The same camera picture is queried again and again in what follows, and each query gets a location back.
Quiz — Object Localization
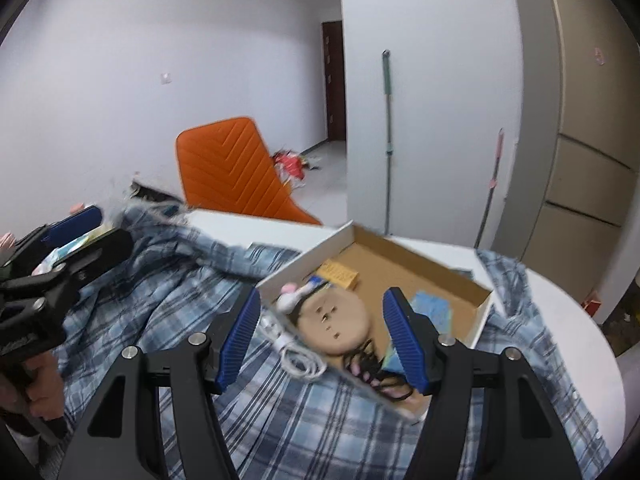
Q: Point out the white cable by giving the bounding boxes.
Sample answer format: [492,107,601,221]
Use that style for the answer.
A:
[258,309,330,380]

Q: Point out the orange chair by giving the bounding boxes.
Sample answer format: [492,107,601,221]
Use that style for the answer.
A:
[176,117,320,226]

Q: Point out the round beige plush face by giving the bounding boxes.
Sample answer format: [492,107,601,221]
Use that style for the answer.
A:
[297,287,371,356]

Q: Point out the green handled mop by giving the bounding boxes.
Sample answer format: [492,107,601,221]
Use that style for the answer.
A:
[382,49,393,235]

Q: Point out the black hair tie cords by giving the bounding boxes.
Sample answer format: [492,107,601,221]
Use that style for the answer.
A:
[344,339,417,403]

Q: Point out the clear plastic bag clutter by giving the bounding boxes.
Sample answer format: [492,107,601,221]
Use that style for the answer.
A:
[1,205,110,280]

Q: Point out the yellow snack box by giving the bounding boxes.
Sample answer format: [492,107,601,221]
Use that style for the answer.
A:
[316,259,359,290]

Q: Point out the person left hand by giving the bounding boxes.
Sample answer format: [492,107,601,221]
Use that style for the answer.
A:
[22,351,64,420]

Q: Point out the blue plaid shirt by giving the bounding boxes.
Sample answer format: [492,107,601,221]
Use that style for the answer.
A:
[55,200,611,479]

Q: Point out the red trash pile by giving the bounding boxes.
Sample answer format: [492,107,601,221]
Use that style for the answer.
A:
[271,150,320,193]

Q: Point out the light blue tissue pack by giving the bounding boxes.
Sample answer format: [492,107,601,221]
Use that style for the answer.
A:
[384,290,455,376]

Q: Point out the pink handled broom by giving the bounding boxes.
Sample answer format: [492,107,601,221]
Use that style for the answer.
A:
[474,128,506,249]

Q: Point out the gold refrigerator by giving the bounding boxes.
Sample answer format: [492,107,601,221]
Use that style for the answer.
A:
[492,0,639,301]

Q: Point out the shallow cardboard box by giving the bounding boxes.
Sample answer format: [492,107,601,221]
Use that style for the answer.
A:
[258,223,490,424]

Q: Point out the dark brown door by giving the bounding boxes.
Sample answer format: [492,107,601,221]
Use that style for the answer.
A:
[322,21,347,141]

